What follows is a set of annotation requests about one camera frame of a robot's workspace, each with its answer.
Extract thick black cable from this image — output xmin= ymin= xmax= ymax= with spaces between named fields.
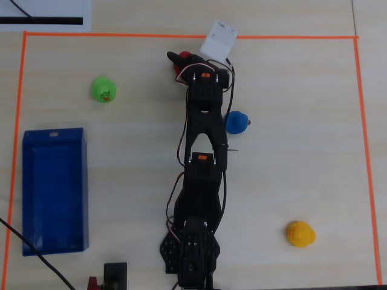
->
xmin=0 ymin=216 xmax=77 ymax=290

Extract white camera housing box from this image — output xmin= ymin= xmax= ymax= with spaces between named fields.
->
xmin=200 ymin=19 xmax=239 ymax=60

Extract white board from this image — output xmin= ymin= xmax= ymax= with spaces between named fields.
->
xmin=0 ymin=0 xmax=92 ymax=33

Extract black table clamp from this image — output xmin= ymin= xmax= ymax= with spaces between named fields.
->
xmin=103 ymin=262 xmax=128 ymax=290

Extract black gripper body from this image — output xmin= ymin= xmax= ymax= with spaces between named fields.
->
xmin=180 ymin=53 xmax=231 ymax=91

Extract blue rubber duck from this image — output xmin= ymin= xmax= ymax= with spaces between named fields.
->
xmin=223 ymin=111 xmax=252 ymax=135

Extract green rubber duck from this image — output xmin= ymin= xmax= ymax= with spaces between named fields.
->
xmin=90 ymin=76 xmax=117 ymax=104

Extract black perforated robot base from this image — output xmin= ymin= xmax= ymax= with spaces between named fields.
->
xmin=159 ymin=231 xmax=222 ymax=275

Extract orange tape boundary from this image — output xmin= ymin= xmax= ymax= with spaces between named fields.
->
xmin=1 ymin=31 xmax=383 ymax=290

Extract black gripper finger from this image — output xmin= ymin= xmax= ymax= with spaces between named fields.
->
xmin=166 ymin=51 xmax=191 ymax=71

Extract red rubber duck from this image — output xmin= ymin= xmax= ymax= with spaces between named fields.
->
xmin=174 ymin=51 xmax=193 ymax=82

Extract thin black cable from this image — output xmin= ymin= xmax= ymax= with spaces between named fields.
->
xmin=10 ymin=0 xmax=36 ymax=19

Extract black camera cable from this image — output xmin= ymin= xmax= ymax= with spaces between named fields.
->
xmin=216 ymin=57 xmax=238 ymax=221

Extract blue plastic box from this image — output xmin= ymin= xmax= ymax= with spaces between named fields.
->
xmin=21 ymin=127 xmax=90 ymax=257

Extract black strip on board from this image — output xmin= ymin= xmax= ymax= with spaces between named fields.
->
xmin=0 ymin=17 xmax=83 ymax=25

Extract yellow rubber duck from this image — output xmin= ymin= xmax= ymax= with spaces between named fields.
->
xmin=286 ymin=221 xmax=317 ymax=248

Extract red white servo wires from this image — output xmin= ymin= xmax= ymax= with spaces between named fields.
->
xmin=165 ymin=62 xmax=219 ymax=242

